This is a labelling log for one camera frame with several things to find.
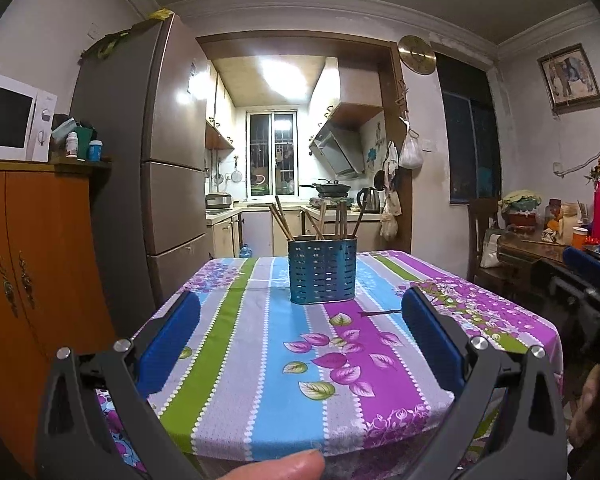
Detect wooden chair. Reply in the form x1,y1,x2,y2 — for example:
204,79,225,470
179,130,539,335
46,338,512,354
467,197,519,296

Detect flower wall sticker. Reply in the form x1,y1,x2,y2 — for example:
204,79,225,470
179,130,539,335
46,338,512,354
364,125,385,169

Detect white plastic bag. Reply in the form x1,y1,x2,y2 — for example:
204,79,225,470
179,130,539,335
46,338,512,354
399,130,425,170

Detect striped floral tablecloth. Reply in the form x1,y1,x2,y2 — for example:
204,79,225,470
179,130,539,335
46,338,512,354
95,250,566,476

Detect gold wall clock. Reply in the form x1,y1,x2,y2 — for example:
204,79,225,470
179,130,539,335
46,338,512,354
398,35,437,75

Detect bunch of chopsticks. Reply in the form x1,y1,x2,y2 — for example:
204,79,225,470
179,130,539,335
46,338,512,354
267,195,367,241

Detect teal box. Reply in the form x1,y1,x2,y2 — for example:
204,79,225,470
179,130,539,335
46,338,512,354
51,116,79,151

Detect kitchen wall cabinet with handles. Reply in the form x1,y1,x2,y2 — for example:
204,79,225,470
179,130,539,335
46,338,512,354
205,62,236,151

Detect beige hanging bag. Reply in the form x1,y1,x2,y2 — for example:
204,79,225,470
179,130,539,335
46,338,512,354
379,192,401,241

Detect person's left hand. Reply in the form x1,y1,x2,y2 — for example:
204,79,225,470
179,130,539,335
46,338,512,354
212,449,326,480

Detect orange wooden cabinet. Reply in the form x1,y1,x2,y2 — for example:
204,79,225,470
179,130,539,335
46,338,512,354
0,157,117,476

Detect orange jar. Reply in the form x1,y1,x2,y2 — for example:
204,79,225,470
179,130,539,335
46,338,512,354
545,199,564,231

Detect blue perforated utensil holder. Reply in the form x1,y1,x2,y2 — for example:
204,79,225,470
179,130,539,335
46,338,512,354
287,235,359,305

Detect person's right hand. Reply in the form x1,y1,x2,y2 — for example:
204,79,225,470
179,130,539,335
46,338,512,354
568,364,600,449

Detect white microwave oven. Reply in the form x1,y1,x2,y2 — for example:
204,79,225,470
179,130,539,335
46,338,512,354
0,67,59,164

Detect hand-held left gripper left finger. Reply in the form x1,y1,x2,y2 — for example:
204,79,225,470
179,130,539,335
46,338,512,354
34,290,202,480

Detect kitchen window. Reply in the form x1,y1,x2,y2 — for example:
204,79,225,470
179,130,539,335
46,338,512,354
247,110,299,199

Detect kitchen base cabinets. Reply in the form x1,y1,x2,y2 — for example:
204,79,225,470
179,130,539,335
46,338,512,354
205,202,386,259

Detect brown refrigerator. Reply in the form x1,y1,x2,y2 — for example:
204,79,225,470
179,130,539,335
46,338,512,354
70,12,216,356

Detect kitchen wall cabinet above hood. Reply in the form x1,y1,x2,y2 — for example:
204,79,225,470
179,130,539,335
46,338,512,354
307,57,385,129

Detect gas stove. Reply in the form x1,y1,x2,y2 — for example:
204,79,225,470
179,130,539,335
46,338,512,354
307,195,356,209

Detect electric kettle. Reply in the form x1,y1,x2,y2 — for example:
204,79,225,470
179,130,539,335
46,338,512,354
356,186,384,214

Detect yellow green cloth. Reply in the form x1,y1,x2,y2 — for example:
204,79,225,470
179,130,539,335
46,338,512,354
80,7,174,61

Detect range hood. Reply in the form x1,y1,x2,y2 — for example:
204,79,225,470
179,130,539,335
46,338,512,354
308,120,364,179

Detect framed picture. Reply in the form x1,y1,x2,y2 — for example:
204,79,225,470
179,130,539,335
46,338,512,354
537,44,600,112

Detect hanging cloth bag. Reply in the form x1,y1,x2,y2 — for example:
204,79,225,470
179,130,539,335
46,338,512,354
382,141,400,176

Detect green box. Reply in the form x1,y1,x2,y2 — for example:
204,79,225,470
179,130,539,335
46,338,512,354
75,125,97,161

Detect black wok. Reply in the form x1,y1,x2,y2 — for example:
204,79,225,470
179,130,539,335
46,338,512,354
298,178,354,196

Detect wooden side table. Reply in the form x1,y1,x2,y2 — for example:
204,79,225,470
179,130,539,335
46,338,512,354
495,230,600,311

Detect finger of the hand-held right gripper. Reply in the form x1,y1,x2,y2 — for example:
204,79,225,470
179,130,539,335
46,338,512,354
563,246,600,289

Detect white wall cable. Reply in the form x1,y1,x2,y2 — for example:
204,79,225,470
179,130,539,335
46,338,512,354
552,130,600,179

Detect dark window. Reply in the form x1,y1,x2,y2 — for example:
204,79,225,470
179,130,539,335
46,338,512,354
437,52,504,206

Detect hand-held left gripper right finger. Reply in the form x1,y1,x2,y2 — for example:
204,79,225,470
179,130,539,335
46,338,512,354
401,286,567,480

